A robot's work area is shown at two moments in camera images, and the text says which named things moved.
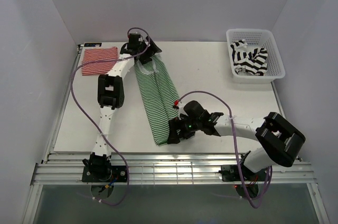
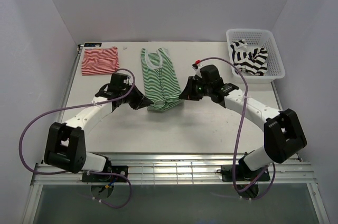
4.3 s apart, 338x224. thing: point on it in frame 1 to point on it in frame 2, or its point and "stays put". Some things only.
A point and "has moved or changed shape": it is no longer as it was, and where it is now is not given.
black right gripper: (175, 124) to (188, 93)
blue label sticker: (92, 44) stays put
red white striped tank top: (99, 54) stays put
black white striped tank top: (248, 63) stays put
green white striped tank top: (160, 95) has moved or changed shape
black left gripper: (152, 50) to (141, 101)
